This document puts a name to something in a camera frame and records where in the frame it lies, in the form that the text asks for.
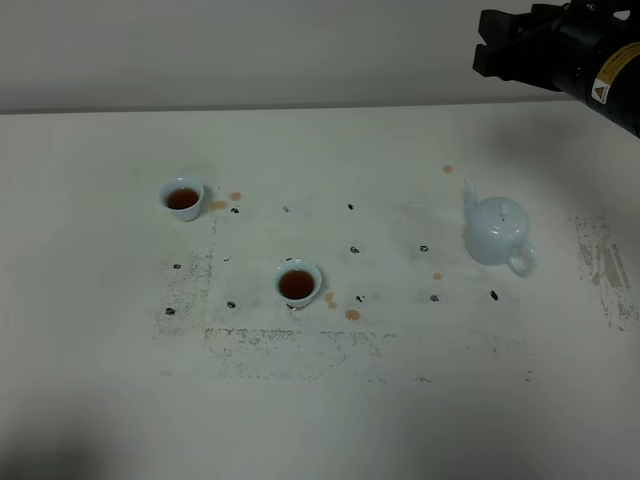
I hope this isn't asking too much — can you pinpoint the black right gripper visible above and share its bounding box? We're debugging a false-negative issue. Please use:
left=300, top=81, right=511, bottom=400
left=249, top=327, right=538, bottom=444
left=473, top=1, right=580, bottom=92

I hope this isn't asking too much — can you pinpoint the light blue porcelain teapot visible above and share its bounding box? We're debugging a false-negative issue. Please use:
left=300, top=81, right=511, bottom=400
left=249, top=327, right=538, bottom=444
left=463, top=179, right=539, bottom=277

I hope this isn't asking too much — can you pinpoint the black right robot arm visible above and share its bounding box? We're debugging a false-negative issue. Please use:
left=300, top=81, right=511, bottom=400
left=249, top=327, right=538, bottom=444
left=473, top=1, right=639, bottom=136

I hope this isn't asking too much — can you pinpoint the near light blue teacup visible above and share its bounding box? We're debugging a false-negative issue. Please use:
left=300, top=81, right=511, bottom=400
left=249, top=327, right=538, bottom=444
left=273, top=258, right=322, bottom=310

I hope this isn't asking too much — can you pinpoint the light blue teacup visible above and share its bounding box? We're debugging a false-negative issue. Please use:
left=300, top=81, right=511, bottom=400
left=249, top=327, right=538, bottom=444
left=159, top=177, right=205, bottom=222
left=273, top=258, right=322, bottom=310

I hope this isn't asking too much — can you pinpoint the far light blue teacup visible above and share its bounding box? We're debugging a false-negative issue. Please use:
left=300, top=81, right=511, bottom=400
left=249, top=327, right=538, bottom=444
left=159, top=177, right=205, bottom=222

